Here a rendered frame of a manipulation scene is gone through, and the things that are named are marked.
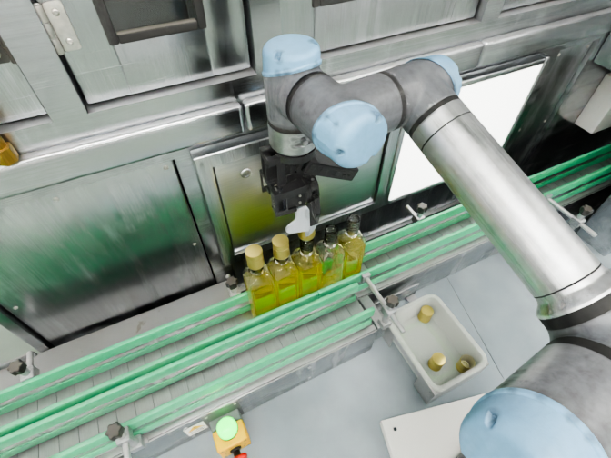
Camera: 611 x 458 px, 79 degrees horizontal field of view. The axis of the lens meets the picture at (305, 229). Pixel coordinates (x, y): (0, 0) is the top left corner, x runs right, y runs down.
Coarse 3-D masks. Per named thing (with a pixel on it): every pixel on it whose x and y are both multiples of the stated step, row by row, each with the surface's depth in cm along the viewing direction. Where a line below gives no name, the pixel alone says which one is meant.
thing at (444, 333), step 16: (416, 304) 101; (432, 304) 104; (400, 320) 103; (416, 320) 105; (432, 320) 105; (448, 320) 100; (400, 336) 95; (416, 336) 102; (432, 336) 102; (448, 336) 102; (464, 336) 96; (416, 352) 99; (432, 352) 99; (448, 352) 99; (464, 352) 98; (480, 352) 92; (416, 368) 90; (448, 368) 97; (480, 368) 90; (432, 384) 87; (448, 384) 87
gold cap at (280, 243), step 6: (282, 234) 75; (276, 240) 74; (282, 240) 74; (288, 240) 74; (276, 246) 73; (282, 246) 73; (288, 246) 75; (276, 252) 75; (282, 252) 74; (288, 252) 76; (276, 258) 76; (282, 258) 76
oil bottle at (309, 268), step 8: (296, 248) 82; (296, 256) 81; (304, 256) 80; (312, 256) 80; (296, 264) 81; (304, 264) 80; (312, 264) 81; (320, 264) 82; (304, 272) 81; (312, 272) 83; (320, 272) 84; (304, 280) 84; (312, 280) 85; (320, 280) 87; (304, 288) 86; (312, 288) 88; (320, 288) 91
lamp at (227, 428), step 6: (222, 420) 81; (228, 420) 81; (234, 420) 82; (222, 426) 80; (228, 426) 80; (234, 426) 81; (222, 432) 80; (228, 432) 80; (234, 432) 80; (222, 438) 80; (228, 438) 80
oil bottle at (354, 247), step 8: (344, 232) 85; (360, 232) 85; (344, 240) 84; (352, 240) 83; (360, 240) 84; (344, 248) 84; (352, 248) 84; (360, 248) 86; (352, 256) 87; (360, 256) 88; (344, 264) 88; (352, 264) 90; (360, 264) 92; (344, 272) 91; (352, 272) 92
